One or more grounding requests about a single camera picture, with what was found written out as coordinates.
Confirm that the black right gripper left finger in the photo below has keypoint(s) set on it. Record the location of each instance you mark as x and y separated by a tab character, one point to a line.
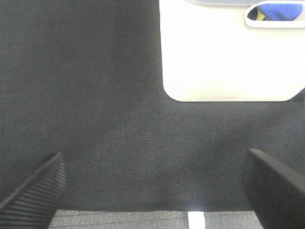
33	198

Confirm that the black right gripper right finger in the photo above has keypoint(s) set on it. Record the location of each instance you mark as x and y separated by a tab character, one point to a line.
275	191

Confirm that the blue microfibre towel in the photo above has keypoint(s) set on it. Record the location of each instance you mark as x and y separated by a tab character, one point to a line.
282	12

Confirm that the white floor tape strip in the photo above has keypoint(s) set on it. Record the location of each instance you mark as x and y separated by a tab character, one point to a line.
196	220

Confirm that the black table mat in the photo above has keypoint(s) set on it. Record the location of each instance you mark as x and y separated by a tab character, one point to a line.
84	78

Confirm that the cream plastic basket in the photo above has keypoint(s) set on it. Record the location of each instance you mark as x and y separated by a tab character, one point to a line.
214	51

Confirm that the yellow cloth in cream basket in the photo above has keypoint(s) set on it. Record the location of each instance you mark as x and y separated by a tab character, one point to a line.
258	16

